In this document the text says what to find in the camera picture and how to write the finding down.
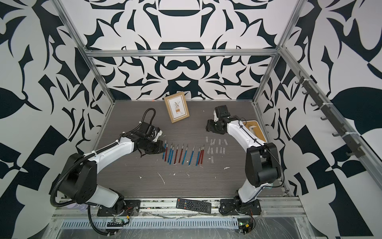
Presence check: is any white cable duct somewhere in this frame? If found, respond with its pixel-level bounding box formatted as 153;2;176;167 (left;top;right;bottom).
59;217;239;230

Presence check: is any black remote control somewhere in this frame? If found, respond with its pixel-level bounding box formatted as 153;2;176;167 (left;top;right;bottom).
176;198;212;214

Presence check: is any white box with wooden lid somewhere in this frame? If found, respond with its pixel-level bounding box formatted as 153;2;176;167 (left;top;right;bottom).
244;120;267;142

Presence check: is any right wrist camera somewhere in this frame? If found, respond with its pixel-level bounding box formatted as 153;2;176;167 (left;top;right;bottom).
213;110;218;121

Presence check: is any red knife capped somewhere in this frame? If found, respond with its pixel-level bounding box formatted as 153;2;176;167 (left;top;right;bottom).
178;144;184;163

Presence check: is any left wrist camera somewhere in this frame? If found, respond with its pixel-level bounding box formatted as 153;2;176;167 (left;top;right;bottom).
152;128;163;142

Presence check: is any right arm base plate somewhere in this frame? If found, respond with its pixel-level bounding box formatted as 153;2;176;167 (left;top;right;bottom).
219;198;262;216

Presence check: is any red carving knife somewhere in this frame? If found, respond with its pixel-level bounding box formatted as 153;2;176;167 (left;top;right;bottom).
174;144;179;164
200;146;205;165
197;146;204;165

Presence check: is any wooden picture frame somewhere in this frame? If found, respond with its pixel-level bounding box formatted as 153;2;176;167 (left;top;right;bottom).
164;92;190;123

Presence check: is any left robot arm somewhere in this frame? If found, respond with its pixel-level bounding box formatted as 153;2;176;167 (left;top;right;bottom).
50;122;165;211

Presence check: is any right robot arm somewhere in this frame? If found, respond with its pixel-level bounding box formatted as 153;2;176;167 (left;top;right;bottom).
206;105;282;204

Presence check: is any black wall hook rail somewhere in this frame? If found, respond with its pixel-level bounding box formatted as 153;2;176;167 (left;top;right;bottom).
296;75;366;158

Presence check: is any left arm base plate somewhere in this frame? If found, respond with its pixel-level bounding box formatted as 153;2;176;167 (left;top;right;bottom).
97;200;141;217

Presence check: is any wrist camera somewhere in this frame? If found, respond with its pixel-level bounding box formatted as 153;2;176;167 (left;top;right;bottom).
213;110;218;121
152;128;163;142

